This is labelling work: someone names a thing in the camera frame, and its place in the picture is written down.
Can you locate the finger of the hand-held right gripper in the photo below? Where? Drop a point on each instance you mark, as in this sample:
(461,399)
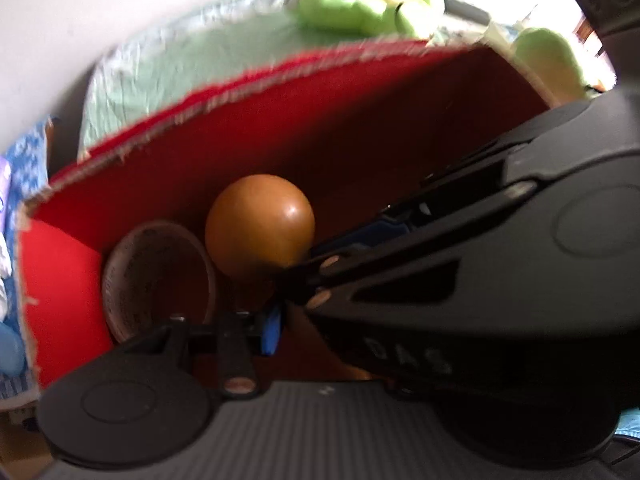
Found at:
(300,281)
(395,222)

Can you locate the orange ball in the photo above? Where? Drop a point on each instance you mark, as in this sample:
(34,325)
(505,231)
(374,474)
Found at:
(260,225)

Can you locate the green frog plush toy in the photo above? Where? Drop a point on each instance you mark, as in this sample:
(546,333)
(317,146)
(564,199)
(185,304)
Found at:
(340,10)

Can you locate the red cardboard box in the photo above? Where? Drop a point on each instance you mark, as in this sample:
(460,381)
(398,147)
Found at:
(350,125)

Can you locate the blue patterned cloth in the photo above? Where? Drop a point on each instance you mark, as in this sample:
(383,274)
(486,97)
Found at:
(27,170)

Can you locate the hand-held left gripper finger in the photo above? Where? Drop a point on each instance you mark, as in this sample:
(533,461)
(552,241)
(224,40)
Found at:
(272,331)

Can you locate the large green plush toy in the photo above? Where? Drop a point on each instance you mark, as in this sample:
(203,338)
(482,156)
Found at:
(545,62)

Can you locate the light green bed sheet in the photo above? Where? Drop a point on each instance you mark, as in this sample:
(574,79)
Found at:
(165,70)

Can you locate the black flat device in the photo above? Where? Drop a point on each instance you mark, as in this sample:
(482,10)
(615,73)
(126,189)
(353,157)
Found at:
(467,10)

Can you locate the purple packet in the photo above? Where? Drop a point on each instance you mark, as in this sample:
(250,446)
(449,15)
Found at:
(3,185)

